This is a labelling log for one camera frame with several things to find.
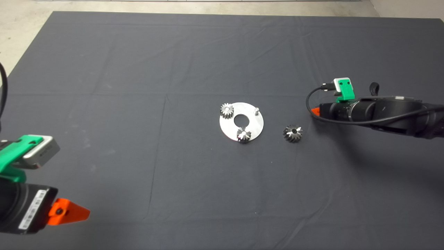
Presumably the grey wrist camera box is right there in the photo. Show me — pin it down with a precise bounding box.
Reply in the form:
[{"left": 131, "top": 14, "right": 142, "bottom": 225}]
[
  {"left": 333, "top": 77, "right": 350, "bottom": 96},
  {"left": 23, "top": 136, "right": 60, "bottom": 169}
]

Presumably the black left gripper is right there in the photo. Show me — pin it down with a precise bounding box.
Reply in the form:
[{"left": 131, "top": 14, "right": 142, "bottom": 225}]
[{"left": 0, "top": 179, "right": 91, "bottom": 234}]

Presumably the left black camera cable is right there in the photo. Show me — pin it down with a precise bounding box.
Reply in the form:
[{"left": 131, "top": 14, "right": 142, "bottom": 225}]
[{"left": 0, "top": 62, "right": 9, "bottom": 122}]

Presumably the right black camera cable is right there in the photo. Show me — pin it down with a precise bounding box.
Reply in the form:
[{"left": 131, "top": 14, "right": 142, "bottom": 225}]
[{"left": 306, "top": 82, "right": 444, "bottom": 125}]

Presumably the left green camera mount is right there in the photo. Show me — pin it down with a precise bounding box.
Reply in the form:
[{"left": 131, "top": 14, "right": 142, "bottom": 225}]
[{"left": 0, "top": 135, "right": 44, "bottom": 183}]

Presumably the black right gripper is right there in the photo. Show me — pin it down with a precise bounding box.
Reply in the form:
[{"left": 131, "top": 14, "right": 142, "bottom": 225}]
[{"left": 311, "top": 101, "right": 358, "bottom": 122}]

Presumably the left grey wrist camera box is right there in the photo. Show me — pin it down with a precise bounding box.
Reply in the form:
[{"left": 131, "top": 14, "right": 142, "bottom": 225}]
[{"left": 23, "top": 136, "right": 60, "bottom": 169}]

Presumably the round metal plate with hole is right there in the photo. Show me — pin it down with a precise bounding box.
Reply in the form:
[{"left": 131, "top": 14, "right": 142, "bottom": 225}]
[{"left": 219, "top": 102, "right": 264, "bottom": 142}]

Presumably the right green camera mount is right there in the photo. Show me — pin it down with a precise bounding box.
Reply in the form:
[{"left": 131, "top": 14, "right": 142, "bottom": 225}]
[{"left": 335, "top": 79, "right": 355, "bottom": 103}]

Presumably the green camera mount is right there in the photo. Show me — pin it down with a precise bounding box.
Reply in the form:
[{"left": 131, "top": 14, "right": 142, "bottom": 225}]
[
  {"left": 335, "top": 79, "right": 355, "bottom": 103},
  {"left": 0, "top": 135, "right": 44, "bottom": 183}
]

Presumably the right grey wrist camera box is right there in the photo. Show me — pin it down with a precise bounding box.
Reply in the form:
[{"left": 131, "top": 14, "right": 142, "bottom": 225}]
[{"left": 333, "top": 77, "right": 350, "bottom": 96}]

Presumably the large steel bevel gear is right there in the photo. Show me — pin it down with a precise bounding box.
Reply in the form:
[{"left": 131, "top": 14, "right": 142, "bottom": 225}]
[{"left": 283, "top": 124, "right": 304, "bottom": 143}]

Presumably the steel gear with round bore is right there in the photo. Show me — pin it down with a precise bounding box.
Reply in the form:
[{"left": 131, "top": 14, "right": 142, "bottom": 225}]
[{"left": 220, "top": 103, "right": 235, "bottom": 119}]

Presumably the small steel bevel gear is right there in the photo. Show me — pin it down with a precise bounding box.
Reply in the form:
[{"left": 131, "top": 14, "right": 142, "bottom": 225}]
[{"left": 237, "top": 127, "right": 252, "bottom": 144}]

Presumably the dark grey table cloth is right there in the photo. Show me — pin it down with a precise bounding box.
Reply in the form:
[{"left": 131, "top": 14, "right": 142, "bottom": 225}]
[{"left": 0, "top": 10, "right": 444, "bottom": 250}]

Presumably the black camera cable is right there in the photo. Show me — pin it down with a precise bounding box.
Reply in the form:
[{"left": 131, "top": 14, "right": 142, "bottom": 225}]
[
  {"left": 0, "top": 62, "right": 9, "bottom": 122},
  {"left": 306, "top": 82, "right": 444, "bottom": 125}
]

